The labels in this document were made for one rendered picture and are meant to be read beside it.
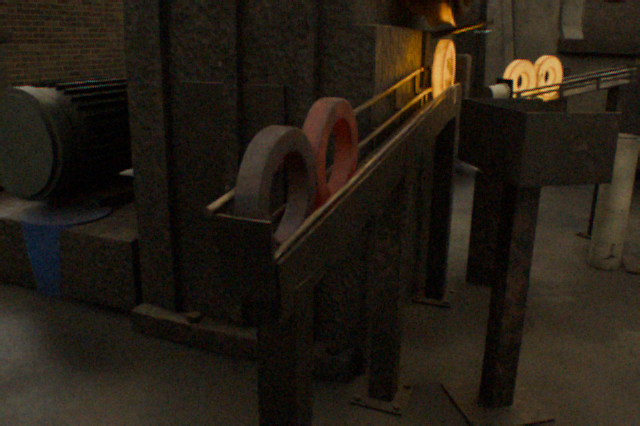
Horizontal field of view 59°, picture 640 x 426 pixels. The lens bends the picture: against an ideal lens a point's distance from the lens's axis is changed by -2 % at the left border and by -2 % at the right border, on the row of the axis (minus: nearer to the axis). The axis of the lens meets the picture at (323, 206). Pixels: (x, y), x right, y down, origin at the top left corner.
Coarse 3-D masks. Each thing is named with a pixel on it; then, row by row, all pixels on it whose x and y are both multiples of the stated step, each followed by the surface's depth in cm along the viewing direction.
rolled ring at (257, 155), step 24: (264, 144) 70; (288, 144) 74; (240, 168) 69; (264, 168) 68; (288, 168) 81; (312, 168) 82; (240, 192) 68; (264, 192) 69; (288, 192) 83; (312, 192) 83; (240, 216) 69; (264, 216) 70; (288, 216) 82
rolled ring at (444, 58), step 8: (440, 48) 163; (448, 48) 164; (440, 56) 162; (448, 56) 172; (440, 64) 162; (448, 64) 175; (432, 72) 163; (440, 72) 162; (448, 72) 176; (432, 80) 163; (440, 80) 163; (448, 80) 176; (432, 88) 165; (440, 88) 164
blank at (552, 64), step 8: (544, 56) 213; (552, 56) 213; (536, 64) 211; (544, 64) 211; (552, 64) 213; (560, 64) 216; (536, 72) 210; (544, 72) 212; (552, 72) 216; (560, 72) 217; (536, 80) 211; (544, 80) 213; (552, 80) 217; (560, 80) 218; (552, 88) 217; (536, 96) 217; (544, 96) 215
